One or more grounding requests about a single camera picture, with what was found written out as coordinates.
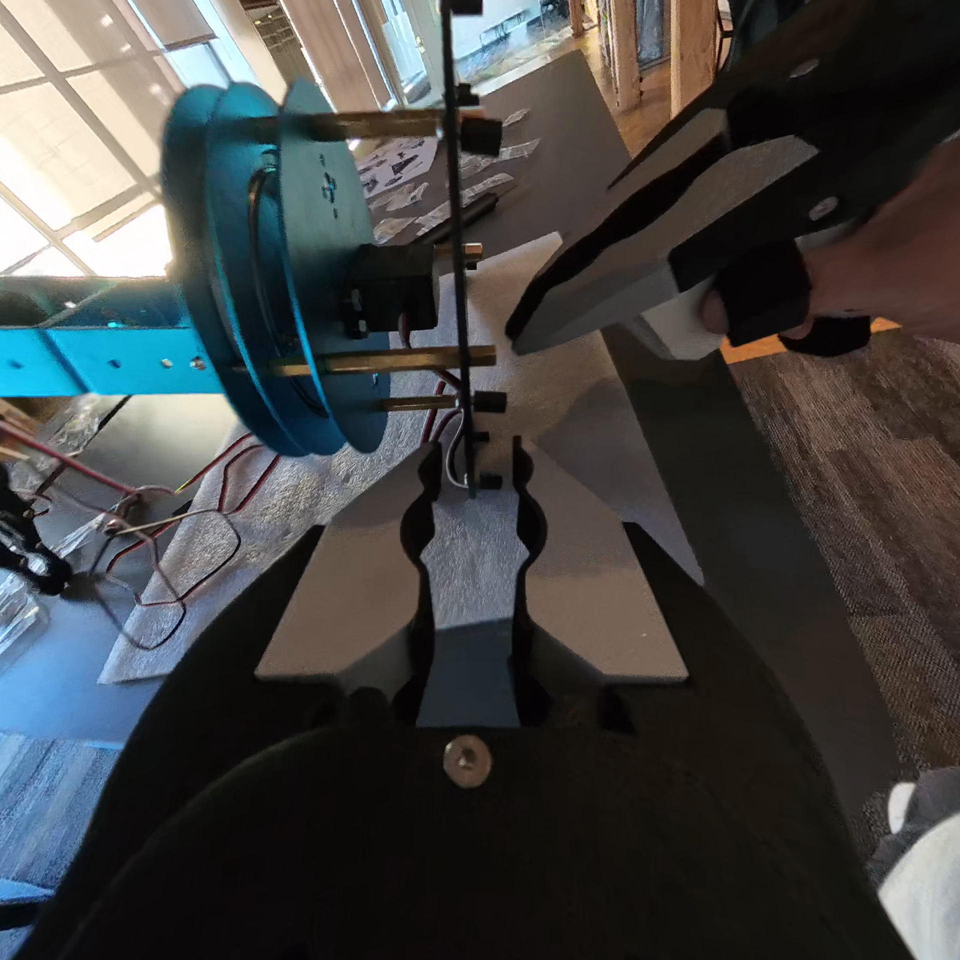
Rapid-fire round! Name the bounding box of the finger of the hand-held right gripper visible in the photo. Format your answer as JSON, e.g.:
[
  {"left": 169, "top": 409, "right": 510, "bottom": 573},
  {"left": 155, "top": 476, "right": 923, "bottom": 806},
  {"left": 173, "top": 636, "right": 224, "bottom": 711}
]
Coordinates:
[
  {"left": 504, "top": 109, "right": 735, "bottom": 342},
  {"left": 510, "top": 135, "right": 820, "bottom": 357}
]

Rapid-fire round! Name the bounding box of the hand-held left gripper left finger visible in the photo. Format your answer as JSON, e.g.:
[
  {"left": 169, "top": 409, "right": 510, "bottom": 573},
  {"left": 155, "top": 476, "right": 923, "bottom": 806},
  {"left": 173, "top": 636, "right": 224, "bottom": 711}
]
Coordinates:
[{"left": 253, "top": 441, "right": 445, "bottom": 727}]

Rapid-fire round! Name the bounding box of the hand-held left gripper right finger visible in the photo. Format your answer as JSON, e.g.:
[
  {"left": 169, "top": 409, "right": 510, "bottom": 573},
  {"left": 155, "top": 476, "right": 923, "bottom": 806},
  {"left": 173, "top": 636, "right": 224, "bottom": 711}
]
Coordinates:
[{"left": 510, "top": 435, "right": 690, "bottom": 727}]

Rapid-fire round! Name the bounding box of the blue hobby robot arm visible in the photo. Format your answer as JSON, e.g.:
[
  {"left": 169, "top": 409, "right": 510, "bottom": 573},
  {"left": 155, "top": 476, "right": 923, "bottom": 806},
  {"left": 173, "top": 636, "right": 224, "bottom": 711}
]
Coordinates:
[{"left": 0, "top": 0, "right": 511, "bottom": 502}]

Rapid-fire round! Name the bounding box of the dark grey desk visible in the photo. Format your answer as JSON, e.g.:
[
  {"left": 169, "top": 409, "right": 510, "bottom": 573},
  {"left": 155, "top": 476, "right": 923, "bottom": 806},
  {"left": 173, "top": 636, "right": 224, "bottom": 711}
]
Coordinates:
[{"left": 0, "top": 48, "right": 901, "bottom": 826}]

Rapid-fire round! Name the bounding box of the person's right hand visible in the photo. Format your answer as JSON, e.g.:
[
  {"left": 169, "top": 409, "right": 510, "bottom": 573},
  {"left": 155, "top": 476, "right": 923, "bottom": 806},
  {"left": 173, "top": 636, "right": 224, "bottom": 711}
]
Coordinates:
[{"left": 699, "top": 142, "right": 960, "bottom": 342}]

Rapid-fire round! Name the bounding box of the grey foam sheet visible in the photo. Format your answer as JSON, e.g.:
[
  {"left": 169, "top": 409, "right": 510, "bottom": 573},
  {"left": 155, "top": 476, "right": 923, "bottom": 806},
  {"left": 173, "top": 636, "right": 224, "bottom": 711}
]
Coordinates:
[{"left": 97, "top": 231, "right": 706, "bottom": 685}]

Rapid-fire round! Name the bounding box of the group of small parts bags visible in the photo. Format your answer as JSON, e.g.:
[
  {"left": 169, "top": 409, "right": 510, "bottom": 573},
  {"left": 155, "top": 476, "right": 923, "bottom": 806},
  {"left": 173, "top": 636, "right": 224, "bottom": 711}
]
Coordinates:
[{"left": 356, "top": 105, "right": 541, "bottom": 245}]

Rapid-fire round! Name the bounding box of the printed instruction sheet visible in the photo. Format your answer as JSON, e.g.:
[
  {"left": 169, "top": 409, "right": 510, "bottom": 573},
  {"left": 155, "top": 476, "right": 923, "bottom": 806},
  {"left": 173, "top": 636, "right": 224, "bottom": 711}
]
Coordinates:
[{"left": 356, "top": 138, "right": 440, "bottom": 196}]

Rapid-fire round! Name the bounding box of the black robot claw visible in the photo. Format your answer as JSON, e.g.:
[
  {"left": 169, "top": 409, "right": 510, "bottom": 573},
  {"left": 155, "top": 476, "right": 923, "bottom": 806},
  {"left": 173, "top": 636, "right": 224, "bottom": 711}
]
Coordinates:
[{"left": 0, "top": 465, "right": 72, "bottom": 597}]

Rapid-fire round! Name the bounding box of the crumpled clear plastic wrap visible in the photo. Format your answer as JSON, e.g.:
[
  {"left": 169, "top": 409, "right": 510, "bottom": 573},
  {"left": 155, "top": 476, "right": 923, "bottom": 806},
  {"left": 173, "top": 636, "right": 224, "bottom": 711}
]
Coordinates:
[{"left": 37, "top": 397, "right": 129, "bottom": 451}]

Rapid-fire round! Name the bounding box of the clear plastic bag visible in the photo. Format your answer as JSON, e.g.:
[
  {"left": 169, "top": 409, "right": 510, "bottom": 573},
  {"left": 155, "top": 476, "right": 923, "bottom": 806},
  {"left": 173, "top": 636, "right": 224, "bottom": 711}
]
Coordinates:
[{"left": 0, "top": 577, "right": 42, "bottom": 654}]

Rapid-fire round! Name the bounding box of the person's grey trouser leg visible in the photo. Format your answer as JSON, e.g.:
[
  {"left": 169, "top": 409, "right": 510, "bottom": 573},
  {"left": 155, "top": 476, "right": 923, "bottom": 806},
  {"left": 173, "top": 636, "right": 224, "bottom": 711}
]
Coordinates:
[{"left": 866, "top": 766, "right": 960, "bottom": 882}]

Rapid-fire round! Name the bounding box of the person's white shirt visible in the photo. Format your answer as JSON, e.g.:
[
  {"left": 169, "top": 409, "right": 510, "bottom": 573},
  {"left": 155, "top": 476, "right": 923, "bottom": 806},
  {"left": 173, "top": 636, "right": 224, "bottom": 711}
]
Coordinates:
[{"left": 877, "top": 821, "right": 960, "bottom": 960}]

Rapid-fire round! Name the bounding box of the large glass window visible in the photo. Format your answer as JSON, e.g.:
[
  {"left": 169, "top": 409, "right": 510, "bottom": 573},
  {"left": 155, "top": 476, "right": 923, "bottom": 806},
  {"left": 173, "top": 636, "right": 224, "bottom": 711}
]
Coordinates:
[{"left": 0, "top": 0, "right": 421, "bottom": 286}]

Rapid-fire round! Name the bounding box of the beige roller blind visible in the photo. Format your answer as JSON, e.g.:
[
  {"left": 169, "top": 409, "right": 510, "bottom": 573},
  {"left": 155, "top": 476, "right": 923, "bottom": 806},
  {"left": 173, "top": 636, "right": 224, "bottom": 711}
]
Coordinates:
[{"left": 127, "top": 0, "right": 219, "bottom": 50}]

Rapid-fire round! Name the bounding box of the wooden post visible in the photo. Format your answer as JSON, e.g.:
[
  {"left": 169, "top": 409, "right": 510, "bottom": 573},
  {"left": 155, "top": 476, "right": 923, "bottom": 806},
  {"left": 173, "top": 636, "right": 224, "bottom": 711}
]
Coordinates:
[
  {"left": 609, "top": 0, "right": 642, "bottom": 110},
  {"left": 669, "top": 0, "right": 721, "bottom": 114}
]

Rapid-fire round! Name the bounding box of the red black servo cable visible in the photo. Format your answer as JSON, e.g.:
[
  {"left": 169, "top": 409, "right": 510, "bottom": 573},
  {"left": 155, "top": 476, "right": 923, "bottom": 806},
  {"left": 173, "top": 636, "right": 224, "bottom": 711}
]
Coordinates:
[
  {"left": 0, "top": 416, "right": 151, "bottom": 511},
  {"left": 93, "top": 431, "right": 279, "bottom": 652}
]

